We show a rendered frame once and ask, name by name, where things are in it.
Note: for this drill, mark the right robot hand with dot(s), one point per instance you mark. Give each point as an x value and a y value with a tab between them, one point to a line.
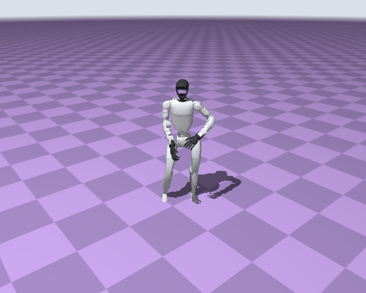
172	151

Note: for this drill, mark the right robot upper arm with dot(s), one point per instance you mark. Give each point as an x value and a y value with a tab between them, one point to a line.
166	113

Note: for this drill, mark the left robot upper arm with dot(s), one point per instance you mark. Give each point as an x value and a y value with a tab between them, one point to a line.
197	105

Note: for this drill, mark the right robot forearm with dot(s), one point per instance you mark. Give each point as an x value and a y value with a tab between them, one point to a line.
168	133

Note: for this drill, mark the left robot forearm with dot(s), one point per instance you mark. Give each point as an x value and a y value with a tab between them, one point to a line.
207	127

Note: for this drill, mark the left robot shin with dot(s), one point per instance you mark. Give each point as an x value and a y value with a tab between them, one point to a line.
193	181

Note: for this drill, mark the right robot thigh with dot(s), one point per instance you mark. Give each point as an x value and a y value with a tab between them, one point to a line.
170	162

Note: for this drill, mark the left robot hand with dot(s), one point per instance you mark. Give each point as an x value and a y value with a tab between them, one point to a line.
193	140

